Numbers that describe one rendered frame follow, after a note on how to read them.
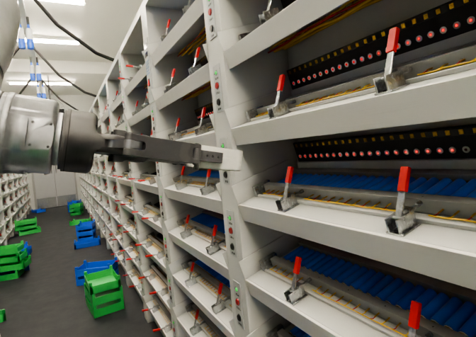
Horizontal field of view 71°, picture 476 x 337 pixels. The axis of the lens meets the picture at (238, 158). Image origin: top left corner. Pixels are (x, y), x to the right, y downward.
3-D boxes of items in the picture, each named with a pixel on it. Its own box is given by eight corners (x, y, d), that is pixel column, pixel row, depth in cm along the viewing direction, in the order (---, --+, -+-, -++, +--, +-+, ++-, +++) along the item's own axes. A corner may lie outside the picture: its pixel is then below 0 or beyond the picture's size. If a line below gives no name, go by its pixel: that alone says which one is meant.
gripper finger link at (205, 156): (185, 148, 45) (193, 146, 42) (219, 152, 47) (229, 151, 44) (184, 159, 45) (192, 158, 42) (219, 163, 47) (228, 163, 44)
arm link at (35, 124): (-14, 173, 33) (55, 178, 35) (-1, 83, 33) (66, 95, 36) (1, 172, 41) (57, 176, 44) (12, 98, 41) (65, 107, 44)
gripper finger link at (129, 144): (98, 134, 41) (93, 128, 36) (142, 139, 43) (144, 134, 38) (95, 153, 41) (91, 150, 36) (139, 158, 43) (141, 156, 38)
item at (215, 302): (239, 350, 95) (224, 308, 93) (176, 283, 148) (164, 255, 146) (293, 310, 104) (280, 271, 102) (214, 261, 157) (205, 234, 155)
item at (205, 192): (227, 215, 94) (210, 170, 92) (167, 197, 147) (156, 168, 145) (282, 187, 103) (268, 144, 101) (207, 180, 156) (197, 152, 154)
